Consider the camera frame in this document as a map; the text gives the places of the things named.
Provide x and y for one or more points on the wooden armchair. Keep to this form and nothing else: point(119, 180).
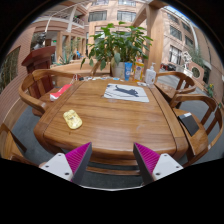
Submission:
point(96, 66)
point(200, 140)
point(30, 96)
point(181, 80)
point(8, 143)

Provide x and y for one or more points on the yellow flowering plant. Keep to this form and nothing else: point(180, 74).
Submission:
point(210, 90)

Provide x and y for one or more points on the clear plastic packet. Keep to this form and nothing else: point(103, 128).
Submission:
point(141, 83)

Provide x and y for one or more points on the red and white bag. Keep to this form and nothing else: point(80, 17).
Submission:
point(60, 92)

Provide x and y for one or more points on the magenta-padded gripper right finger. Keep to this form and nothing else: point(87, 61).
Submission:
point(163, 166)

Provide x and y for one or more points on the dark bust statue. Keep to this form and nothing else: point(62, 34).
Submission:
point(40, 40)

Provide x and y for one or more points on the yellow computer mouse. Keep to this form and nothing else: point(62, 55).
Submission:
point(72, 119)

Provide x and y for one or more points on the white pump bottle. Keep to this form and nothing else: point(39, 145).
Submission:
point(150, 76)

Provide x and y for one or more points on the green agave plant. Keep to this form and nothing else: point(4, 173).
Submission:
point(65, 59)

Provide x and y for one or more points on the wooden planter box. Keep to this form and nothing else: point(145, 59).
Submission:
point(71, 69)

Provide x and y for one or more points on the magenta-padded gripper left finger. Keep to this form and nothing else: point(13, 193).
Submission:
point(60, 165)

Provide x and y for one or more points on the black notebook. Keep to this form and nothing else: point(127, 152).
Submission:
point(188, 124)

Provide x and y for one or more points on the white sculpture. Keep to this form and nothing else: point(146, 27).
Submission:
point(187, 60)

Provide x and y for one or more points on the green potted plant, white pot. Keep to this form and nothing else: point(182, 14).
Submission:
point(116, 43)

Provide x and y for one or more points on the blue tube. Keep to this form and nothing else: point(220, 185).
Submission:
point(128, 71)

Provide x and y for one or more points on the yellow liquid bottle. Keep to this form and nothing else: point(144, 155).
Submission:
point(139, 71)

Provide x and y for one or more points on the dark red wooden pedestal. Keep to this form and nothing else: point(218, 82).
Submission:
point(39, 60)

